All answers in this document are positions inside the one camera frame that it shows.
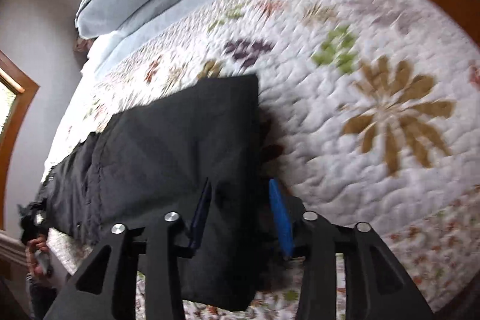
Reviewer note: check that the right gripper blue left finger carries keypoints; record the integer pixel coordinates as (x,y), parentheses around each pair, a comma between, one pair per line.
(198,222)

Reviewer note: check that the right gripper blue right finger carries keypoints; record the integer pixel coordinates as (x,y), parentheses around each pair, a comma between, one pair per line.
(287,214)

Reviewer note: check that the black pants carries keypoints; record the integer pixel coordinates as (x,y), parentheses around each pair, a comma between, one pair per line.
(157,158)

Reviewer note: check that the white floral quilt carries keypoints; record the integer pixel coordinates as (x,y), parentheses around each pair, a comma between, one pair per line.
(374,103)

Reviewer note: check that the light blue bed sheet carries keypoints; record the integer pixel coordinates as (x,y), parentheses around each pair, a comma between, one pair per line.
(168,5)

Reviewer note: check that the wooden window frame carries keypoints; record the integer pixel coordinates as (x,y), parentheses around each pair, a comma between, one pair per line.
(38,58)

